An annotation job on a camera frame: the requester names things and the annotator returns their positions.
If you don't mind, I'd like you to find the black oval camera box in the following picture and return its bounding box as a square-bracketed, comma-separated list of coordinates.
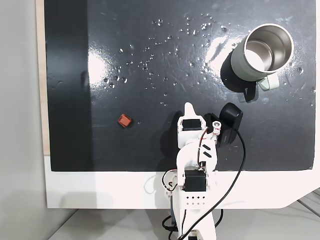
[203, 102, 244, 149]

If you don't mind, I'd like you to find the red cube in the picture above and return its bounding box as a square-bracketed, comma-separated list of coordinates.
[116, 113, 133, 129]

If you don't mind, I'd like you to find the black camera cable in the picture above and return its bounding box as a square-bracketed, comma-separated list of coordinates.
[167, 128, 248, 240]

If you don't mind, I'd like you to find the mint green steel mug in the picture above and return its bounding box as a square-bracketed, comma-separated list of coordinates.
[229, 23, 295, 91]

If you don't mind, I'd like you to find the black table mat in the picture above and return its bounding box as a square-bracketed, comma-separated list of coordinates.
[43, 0, 316, 173]

